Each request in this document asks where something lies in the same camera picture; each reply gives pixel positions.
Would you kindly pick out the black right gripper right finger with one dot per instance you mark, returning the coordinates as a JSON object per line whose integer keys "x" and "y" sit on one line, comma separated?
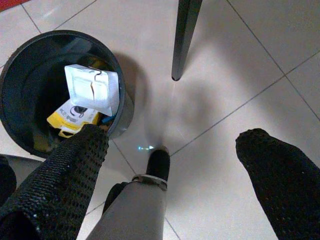
{"x": 285, "y": 190}

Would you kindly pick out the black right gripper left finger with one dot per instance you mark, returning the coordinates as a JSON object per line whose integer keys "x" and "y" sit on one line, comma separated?
{"x": 62, "y": 180}

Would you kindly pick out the black round rubbish bin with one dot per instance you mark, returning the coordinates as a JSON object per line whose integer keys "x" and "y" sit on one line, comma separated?
{"x": 25, "y": 75}

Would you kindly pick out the yellow white product package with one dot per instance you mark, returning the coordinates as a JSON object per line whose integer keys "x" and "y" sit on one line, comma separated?
{"x": 67, "y": 116}

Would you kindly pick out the small blue plastic scrap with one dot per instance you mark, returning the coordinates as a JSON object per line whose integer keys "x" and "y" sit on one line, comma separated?
{"x": 107, "y": 119}

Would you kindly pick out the robot right leg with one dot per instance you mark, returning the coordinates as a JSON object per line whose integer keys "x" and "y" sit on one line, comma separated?
{"x": 135, "y": 212}

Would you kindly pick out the white plastic packaging box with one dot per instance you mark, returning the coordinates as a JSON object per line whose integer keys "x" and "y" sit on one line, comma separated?
{"x": 87, "y": 87}

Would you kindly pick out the black metal table leg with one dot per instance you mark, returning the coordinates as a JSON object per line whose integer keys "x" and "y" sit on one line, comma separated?
{"x": 185, "y": 37}

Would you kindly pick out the red floor mat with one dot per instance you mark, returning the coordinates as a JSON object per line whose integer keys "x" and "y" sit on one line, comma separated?
{"x": 7, "y": 3}

